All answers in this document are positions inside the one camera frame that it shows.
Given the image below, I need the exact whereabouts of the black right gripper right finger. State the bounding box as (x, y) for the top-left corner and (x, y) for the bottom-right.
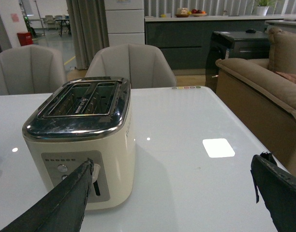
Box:
(251, 153), (296, 232)

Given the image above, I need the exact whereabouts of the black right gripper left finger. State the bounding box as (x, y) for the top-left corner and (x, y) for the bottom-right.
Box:
(2, 159), (94, 232)

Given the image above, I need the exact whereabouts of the cream two-slot toaster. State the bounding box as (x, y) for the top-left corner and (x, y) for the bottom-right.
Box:
(22, 76), (136, 210)

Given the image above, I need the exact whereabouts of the beige sofa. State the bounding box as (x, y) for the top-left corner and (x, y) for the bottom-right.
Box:
(216, 27), (296, 177)

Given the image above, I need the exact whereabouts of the coloured dot sticker strip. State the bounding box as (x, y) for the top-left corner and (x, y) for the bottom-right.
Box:
(171, 86), (201, 89)

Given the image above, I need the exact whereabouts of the grey armchair left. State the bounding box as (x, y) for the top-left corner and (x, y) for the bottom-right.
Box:
(0, 45), (67, 96)

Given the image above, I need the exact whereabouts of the grey armchair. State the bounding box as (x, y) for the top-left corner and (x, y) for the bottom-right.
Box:
(85, 43), (177, 88)
(0, 45), (67, 96)

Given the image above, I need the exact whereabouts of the grey armchair right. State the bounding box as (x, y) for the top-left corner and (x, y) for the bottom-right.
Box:
(85, 43), (177, 88)

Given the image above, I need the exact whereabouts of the black computer mouse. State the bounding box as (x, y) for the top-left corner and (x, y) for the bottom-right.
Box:
(245, 29), (256, 33)

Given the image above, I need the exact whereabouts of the red bin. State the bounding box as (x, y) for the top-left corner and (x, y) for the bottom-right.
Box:
(17, 32), (33, 46)

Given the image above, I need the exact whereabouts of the dark grey kitchen counter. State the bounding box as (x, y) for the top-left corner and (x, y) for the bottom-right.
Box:
(145, 14), (296, 70)

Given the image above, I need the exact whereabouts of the potted green plant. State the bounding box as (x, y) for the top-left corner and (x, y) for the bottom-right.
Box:
(253, 0), (278, 16)

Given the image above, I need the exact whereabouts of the grey curtain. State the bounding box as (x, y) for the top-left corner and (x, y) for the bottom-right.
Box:
(66, 0), (109, 70)

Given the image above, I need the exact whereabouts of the white drawer cabinet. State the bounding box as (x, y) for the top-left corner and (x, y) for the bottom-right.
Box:
(104, 0), (145, 46)

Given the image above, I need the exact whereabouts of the fruit bowl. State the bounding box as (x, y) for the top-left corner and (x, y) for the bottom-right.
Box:
(191, 9), (207, 17)

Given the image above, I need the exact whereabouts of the wooden basket with jar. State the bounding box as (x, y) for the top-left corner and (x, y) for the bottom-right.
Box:
(175, 8), (190, 18)

